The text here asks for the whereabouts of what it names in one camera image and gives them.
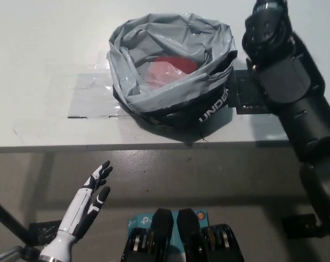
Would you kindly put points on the grey and black plastic bag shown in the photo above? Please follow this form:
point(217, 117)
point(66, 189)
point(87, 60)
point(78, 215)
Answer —
point(164, 92)

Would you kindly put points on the silver metal tube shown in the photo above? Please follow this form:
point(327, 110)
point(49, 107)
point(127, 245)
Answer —
point(3, 253)

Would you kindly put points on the teal tp-link box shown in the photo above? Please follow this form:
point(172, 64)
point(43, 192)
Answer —
point(137, 221)

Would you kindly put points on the black diagonal stand bar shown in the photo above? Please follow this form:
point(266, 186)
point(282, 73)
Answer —
point(6, 218)

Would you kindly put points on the clear plastic tape sheet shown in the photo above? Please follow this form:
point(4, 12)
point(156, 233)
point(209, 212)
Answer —
point(91, 98)

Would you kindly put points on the black tape marker patch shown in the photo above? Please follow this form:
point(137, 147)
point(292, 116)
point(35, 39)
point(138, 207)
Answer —
point(243, 92)

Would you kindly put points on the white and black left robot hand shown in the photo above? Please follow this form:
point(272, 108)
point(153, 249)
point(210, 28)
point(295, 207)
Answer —
point(78, 208)

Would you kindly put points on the pink red object in film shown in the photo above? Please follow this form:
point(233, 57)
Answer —
point(164, 73)

